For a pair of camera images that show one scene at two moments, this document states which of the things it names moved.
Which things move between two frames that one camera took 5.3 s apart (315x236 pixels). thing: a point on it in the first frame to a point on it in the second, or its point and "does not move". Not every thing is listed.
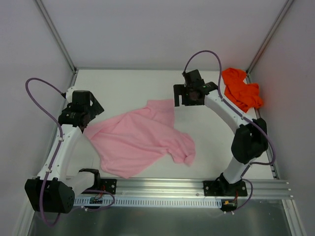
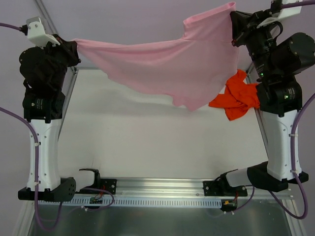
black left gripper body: (94, 105) to (70, 50)
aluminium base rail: (257, 189) does not move
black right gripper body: (180, 95) to (240, 22)
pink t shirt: (132, 143) to (192, 70)
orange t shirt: (245, 96) does not move
